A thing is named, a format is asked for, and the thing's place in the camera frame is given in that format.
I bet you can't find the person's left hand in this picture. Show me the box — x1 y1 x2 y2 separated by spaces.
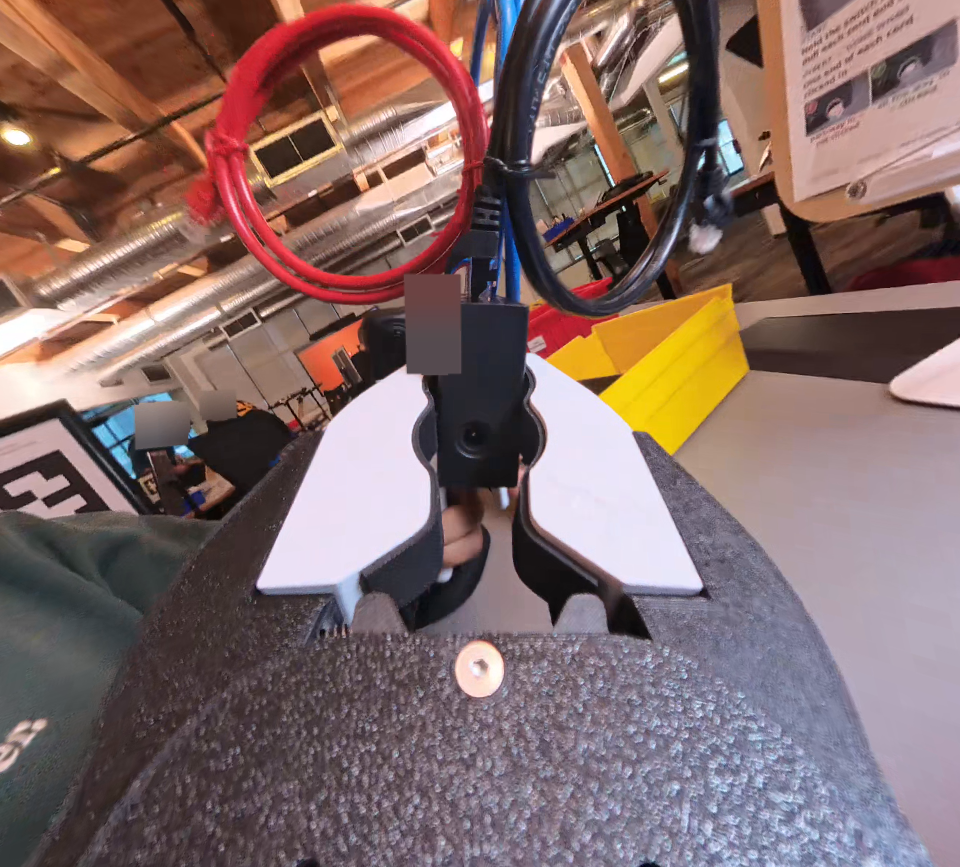
442 503 489 572

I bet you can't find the orange screen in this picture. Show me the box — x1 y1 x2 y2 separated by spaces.
298 330 365 399

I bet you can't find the printed instruction sheet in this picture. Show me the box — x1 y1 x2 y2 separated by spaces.
776 0 960 204

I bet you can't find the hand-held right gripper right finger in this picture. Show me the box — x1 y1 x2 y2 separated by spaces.
512 353 706 622

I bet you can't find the person's left forearm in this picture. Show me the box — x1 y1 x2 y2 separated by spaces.
0 510 226 867

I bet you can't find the red plastic bin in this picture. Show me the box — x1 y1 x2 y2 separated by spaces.
525 278 624 358

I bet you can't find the pale wooden board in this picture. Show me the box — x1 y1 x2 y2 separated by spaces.
756 0 960 223

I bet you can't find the black network switch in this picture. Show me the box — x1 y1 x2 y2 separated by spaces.
429 298 531 492

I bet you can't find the white rounded object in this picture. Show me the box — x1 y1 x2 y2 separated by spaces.
888 340 960 409

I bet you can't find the black ethernet cable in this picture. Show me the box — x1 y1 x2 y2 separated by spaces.
448 0 738 319

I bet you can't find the yellow plastic bin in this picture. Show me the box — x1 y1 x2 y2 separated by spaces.
547 284 751 456

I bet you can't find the wooden standing desk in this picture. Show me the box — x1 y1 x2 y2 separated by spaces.
546 169 672 283

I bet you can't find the blue ethernet cable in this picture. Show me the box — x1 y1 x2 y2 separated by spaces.
466 0 535 306

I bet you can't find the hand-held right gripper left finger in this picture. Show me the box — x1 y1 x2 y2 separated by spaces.
255 357 447 624

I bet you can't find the black framed marker sign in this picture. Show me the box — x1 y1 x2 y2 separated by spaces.
0 400 151 517

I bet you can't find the silver air duct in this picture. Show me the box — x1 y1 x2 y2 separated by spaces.
26 98 489 309

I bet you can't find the red ethernet cable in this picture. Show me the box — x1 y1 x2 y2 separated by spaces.
183 8 492 306

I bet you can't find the black table mat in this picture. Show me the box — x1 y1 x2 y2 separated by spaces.
738 315 960 388

